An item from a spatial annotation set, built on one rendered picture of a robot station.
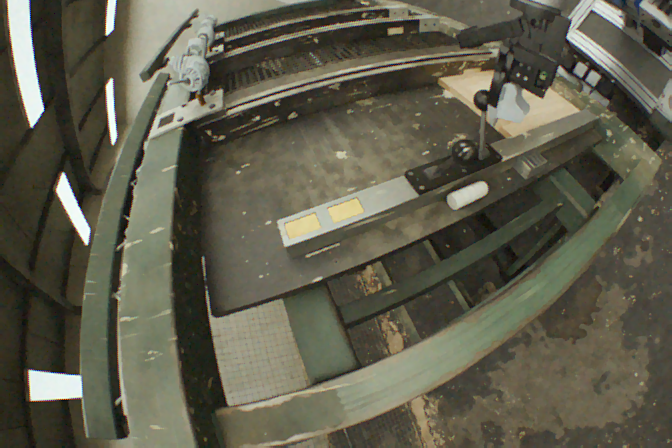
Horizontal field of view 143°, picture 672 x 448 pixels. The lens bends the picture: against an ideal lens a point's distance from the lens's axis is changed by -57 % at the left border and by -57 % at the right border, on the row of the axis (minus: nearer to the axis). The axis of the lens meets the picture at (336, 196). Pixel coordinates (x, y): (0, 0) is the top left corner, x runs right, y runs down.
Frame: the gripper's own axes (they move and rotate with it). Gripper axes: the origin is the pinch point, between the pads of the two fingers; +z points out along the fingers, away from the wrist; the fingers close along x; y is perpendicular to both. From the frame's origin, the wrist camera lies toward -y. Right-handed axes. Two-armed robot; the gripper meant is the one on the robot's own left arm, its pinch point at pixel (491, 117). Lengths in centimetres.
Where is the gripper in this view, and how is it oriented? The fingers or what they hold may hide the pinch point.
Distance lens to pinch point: 47.5
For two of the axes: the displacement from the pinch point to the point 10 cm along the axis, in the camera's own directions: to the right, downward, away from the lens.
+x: 7.5, -5.5, 3.6
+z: 0.9, 6.2, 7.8
